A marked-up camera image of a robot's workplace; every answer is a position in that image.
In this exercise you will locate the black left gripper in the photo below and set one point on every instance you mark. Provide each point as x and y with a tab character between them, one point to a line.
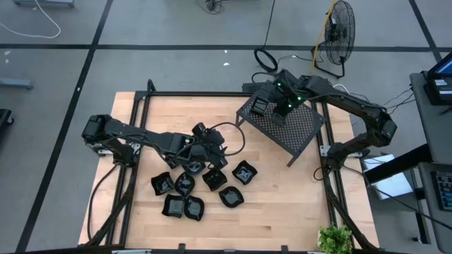
205	153

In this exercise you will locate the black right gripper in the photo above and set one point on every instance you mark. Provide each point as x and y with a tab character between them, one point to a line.
284	108

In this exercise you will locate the small square black plate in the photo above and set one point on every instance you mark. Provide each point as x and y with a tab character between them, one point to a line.
260	106

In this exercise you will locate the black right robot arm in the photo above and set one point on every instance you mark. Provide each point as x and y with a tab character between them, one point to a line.
353	106

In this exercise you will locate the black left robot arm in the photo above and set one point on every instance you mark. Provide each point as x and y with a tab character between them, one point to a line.
159	141

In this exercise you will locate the black perforated metal stand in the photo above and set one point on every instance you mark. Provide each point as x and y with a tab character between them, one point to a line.
303	130

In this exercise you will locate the black perforated metal rack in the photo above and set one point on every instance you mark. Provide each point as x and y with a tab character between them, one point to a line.
250	87

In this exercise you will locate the black floor fan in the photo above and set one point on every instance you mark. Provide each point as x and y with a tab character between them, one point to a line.
339	33

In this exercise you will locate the black beam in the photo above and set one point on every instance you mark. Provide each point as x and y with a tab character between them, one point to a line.
399	164

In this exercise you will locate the green plant in white pot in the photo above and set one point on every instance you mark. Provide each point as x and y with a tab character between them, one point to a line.
335	240

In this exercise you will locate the gray desk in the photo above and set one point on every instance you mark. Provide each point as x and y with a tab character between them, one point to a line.
429	197
434	130

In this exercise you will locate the black desktop device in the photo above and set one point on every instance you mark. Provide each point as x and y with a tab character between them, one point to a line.
439	91

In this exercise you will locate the computer monitor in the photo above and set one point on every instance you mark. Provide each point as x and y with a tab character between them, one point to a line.
445	68

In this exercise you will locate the black keypad with blue keys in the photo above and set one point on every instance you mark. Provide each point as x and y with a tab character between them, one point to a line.
445	192

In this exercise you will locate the gray floor bar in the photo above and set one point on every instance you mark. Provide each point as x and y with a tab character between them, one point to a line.
16	83

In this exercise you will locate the gray floor object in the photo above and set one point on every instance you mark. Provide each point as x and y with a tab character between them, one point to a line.
42	2

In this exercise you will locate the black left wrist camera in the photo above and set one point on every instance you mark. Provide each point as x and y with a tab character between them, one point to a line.
206	133

